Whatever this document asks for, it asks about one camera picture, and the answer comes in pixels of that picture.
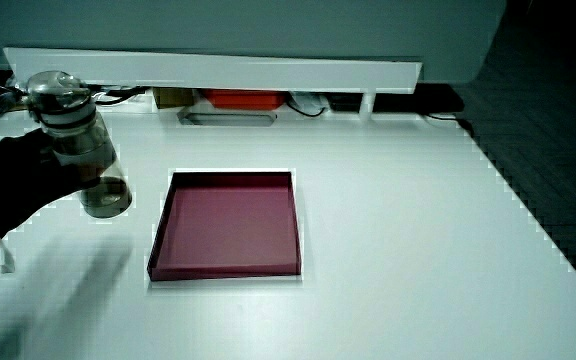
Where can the person's right hand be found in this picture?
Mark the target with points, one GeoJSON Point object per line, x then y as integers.
{"type": "Point", "coordinates": [13, 185]}

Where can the clear bottle with silver lid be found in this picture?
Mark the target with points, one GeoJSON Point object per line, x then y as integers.
{"type": "Point", "coordinates": [75, 137]}

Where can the olive cardboard box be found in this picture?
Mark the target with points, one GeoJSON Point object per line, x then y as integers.
{"type": "Point", "coordinates": [173, 97]}

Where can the maroon shallow tray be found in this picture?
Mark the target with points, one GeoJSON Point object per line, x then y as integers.
{"type": "Point", "coordinates": [228, 225]}

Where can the white desk shelf riser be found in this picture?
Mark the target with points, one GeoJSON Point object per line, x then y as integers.
{"type": "Point", "coordinates": [218, 70]}

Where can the red box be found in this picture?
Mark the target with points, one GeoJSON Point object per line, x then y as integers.
{"type": "Point", "coordinates": [244, 99]}

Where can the white power adapter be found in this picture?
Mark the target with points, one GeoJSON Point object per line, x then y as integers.
{"type": "Point", "coordinates": [309, 102]}

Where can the black flat device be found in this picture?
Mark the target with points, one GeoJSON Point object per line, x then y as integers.
{"type": "Point", "coordinates": [418, 100]}

